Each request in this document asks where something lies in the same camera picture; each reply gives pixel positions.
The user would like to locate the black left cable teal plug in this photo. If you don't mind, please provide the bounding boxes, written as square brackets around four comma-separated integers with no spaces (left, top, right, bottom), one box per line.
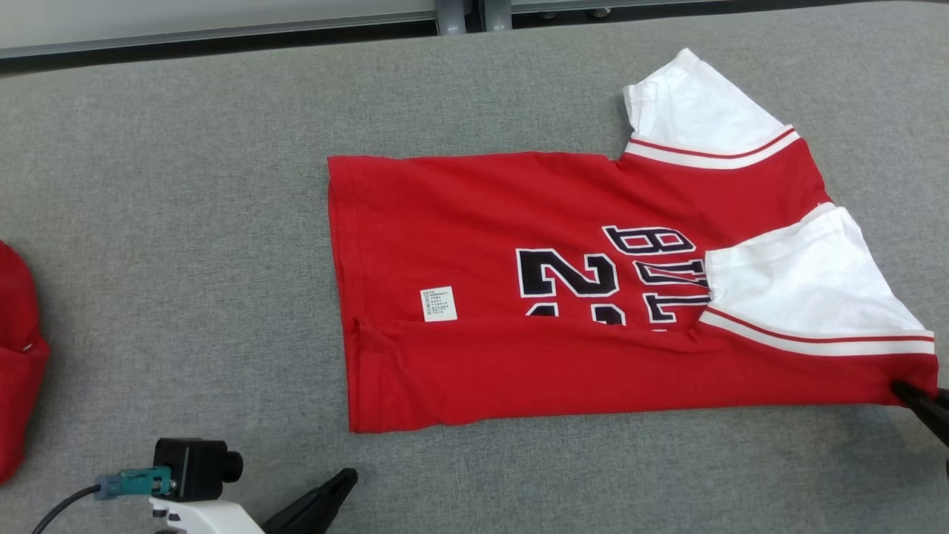
[28,467,177,534]

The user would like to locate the red basketball shorts white stripes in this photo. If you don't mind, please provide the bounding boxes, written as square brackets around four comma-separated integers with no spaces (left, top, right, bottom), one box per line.
[0,240,51,484]

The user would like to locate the aluminium partition base rail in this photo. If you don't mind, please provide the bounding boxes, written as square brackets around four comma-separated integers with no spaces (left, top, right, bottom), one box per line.
[0,0,816,62]

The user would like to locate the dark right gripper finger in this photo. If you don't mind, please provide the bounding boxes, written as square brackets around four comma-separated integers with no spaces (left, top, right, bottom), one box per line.
[890,379,949,449]

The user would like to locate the grey rounded partition post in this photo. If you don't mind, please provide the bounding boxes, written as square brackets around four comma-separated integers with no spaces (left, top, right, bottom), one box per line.
[482,0,514,33]
[435,0,467,36]

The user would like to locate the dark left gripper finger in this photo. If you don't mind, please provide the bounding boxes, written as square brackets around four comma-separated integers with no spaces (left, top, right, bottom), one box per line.
[261,467,360,534]

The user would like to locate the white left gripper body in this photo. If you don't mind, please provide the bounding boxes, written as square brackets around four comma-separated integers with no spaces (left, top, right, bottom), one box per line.
[147,495,266,534]

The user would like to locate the red jersey shirt white sleeves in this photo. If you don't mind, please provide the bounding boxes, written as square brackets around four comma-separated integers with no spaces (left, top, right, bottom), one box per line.
[327,47,940,435]

